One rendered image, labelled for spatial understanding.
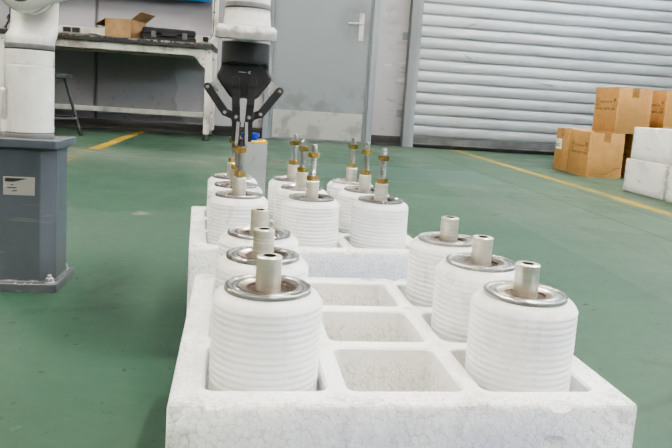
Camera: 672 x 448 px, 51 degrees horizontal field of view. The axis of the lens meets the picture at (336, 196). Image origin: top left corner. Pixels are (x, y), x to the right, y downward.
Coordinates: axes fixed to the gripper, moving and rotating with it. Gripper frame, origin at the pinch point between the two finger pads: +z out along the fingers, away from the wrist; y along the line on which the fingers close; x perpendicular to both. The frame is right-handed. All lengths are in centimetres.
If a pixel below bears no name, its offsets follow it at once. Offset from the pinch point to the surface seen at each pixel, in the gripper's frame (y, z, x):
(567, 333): -29, 12, 57
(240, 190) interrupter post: -0.2, 9.1, 1.1
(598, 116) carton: -238, -5, -342
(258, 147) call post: -3.3, 5.2, -37.6
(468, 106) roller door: -202, -5, -519
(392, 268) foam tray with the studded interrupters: -24.9, 19.8, 6.0
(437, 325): -22, 17, 43
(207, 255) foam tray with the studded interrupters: 4.2, 18.3, 8.0
